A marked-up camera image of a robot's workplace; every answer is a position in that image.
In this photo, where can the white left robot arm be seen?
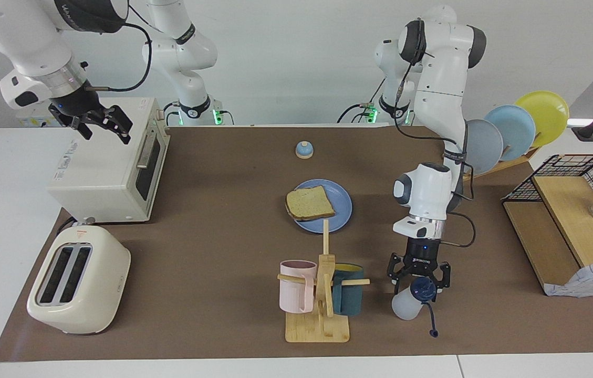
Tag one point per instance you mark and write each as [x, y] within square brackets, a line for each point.
[438, 94]

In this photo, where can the small blue bell wooden knob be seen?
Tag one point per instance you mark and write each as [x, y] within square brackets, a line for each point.
[304, 151]

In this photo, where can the pink mug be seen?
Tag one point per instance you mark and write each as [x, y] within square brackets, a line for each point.
[296, 294]

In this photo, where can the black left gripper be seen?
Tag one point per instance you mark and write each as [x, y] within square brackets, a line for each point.
[422, 257]

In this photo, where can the teal mug yellow inside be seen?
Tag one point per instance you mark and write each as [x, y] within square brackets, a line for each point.
[349, 299]

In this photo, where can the wooden mug rack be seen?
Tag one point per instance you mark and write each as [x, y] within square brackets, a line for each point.
[322, 328]

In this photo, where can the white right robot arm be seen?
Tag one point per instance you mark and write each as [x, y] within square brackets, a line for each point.
[18, 37]

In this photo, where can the white toaster oven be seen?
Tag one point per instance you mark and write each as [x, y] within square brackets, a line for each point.
[102, 178]

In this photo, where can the wooden plate rack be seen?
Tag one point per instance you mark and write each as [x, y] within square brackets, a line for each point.
[506, 164]

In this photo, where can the white bottle dark blue cap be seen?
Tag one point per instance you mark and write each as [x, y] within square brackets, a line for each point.
[405, 307]

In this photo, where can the brown table mat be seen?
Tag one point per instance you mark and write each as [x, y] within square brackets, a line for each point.
[222, 262]

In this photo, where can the yellow round plate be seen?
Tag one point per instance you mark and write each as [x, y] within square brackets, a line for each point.
[545, 113]

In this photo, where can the toasted bread slice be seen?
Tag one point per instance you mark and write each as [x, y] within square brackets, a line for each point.
[309, 205]

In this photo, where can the white patterned cloth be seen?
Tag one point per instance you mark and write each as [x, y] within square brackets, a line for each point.
[590, 281]

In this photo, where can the blue round plate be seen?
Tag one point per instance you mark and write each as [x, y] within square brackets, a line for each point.
[341, 202]

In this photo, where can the light blue racked plate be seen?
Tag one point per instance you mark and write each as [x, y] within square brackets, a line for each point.
[517, 128]

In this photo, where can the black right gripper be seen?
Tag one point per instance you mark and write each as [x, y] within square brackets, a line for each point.
[75, 105]

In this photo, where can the cream two-slot toaster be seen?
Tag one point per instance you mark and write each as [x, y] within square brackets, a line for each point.
[102, 283]

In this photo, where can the white power strip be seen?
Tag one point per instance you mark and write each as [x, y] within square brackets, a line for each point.
[28, 122]

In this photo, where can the grey round plate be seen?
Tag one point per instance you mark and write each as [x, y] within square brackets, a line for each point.
[485, 147]

